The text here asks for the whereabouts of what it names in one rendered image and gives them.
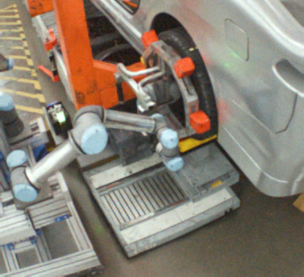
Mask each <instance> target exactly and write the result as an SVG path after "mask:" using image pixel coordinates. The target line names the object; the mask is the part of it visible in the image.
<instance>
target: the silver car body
mask: <svg viewBox="0 0 304 277"><path fill-rule="evenodd" d="M90 1H92V3H93V4H94V5H95V6H96V7H98V9H99V10H100V11H101V12H102V13H103V14H104V15H105V16H106V18H108V20H109V21H111V22H112V25H113V26H114V27H115V28H116V29H117V31H118V32H119V33H120V34H121V35H122V36H123V37H124V38H125V40H126V41H128V42H129V44H130V45H131V46H132V47H134V48H135V50H136V51H137V52H138V53H139V54H140V55H141V56H143V52H144V51H145V50H146V49H145V48H144V46H143V43H142V39H141V35H142V34H143V33H145V32H148V28H149V23H150V19H151V18H152V16H153V15H155V14H156V12H159V11H165V12H167V13H171V14H172V15H173V16H174V17H176V18H177V19H178V20H179V21H180V22H181V23H182V24H183V26H184V27H185V28H186V30H187V31H188V32H189V34H190V36H191V37H192V38H193V40H194V42H195V44H196V46H197V47H198V49H199V52H200V54H201V55H202V56H203V59H204V62H205V64H206V66H207V69H208V72H209V75H210V78H211V82H212V85H213V88H214V92H215V99H216V104H217V109H218V142H219V143H220V144H221V145H222V148H223V149H224V150H225V151H226V152H227V153H228V154H229V156H231V157H232V158H233V160H234V162H235V163H236V164H237V165H238V166H239V168H240V169H241V170H242V172H244V173H245V175H246V176H247V177H248V178H249V180H250V181H251V182H252V183H253V184H254V186H255V187H257V189H258V190H260V192H262V193H264V194H265V195H269V196H272V197H273V196H275V197H280V196H289V195H297V194H299V193H301V192H304V0H90Z"/></svg>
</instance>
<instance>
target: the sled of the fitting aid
mask: <svg viewBox="0 0 304 277"><path fill-rule="evenodd" d="M166 167H167V166H166ZM167 168H168V167H167ZM168 169H169V168H168ZM169 170H170V172H171V173H172V174H173V176H174V177H175V178H176V181H177V183H178V184H179V185H180V186H181V187H182V188H183V190H184V192H186V193H187V195H188V198H189V199H190V200H191V201H192V202H193V203H197V202H198V201H200V200H202V199H205V198H207V197H208V196H210V195H213V194H215V193H216V192H219V191H221V190H223V189H224V188H227V187H229V186H230V185H232V184H235V183H237V182H238V180H239V175H240V174H239V173H238V172H237V170H236V169H235V168H234V167H233V166H232V169H231V170H230V171H229V172H227V173H224V174H222V175H221V176H218V177H217V178H215V179H213V180H211V181H209V182H207V183H206V184H203V185H201V186H199V187H197V188H193V186H191V184H190V183H189V181H188V180H187V179H186V178H185V177H184V175H183V174H182V172H181V170H180V169H178V170H176V171H173V170H171V169H169Z"/></svg>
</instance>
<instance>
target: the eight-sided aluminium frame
mask: <svg viewBox="0 0 304 277"><path fill-rule="evenodd" d="M157 53H158V54H159V55H160V56H161V57H162V58H163V59H164V60H165V61H166V63H167V64H169V65H170V67H171V69H172V71H173V74H174V77H175V79H176V81H177V84H178V85H179V88H180V91H181V93H182V96H183V98H184V104H185V118H186V128H184V127H183V126H182V125H181V123H180V122H179V121H178V119H177V118H176V117H175V116H174V114H172V113H171V111H170V110H169V107H168V105H164V106H163V108H162V107H160V108H158V114H160V115H162V116H163V117H164V118H165V120H166V122H167V124H168V125H169V127H170V128H171V130H174V131H175V132H176V133H177V136H178V138H179V139H181V138H183V137H186V136H190V135H194V134H195V133H196V131H195V130H194V129H193V128H192V127H191V125H190V123H189V115H190V114H192V113H194V112H197V111H199V107H198V103H199V101H198V97H197V94H196V92H195V90H194V88H193V86H192V83H191V80H190V78H189V76H187V77H184V78H183V79H184V82H183V81H182V79H179V78H178V77H177V74H176V72H175V70H174V68H173V66H174V65H175V63H176V61H177V60H180V59H181V57H180V56H179V55H177V54H176V53H175V52H174V51H173V50H172V49H171V48H170V47H169V46H167V45H166V44H165V43H164V42H163V41H162V40H159V41H157V42H154V43H152V44H150V45H149V47H148V48H147V49H146V50H145V51H144V52H143V53H142V58H143V63H144V69H145V70H146V69H149V68H150V66H151V67H155V66H156V62H155V55H156V54H157ZM166 53H167V54H169V55H170V57H169V56H168V55H167V54H166ZM149 60H150V64H149ZM157 80H158V79H153V80H151V81H149V82H147V83H146V84H147V85H148V84H150V83H152V82H155V81H157ZM184 83H185V85H186V87H187V88H188V91H189V92H190V93H188V91H187V89H186V88H185V85H184ZM168 117H169V118H170V119H171V120H172V122H173V123H174V125H175V126H176V127H177V129H178V130H177V129H176V128H175V127H174V125H173V124H172V123H171V121H170V120H169V119H168Z"/></svg>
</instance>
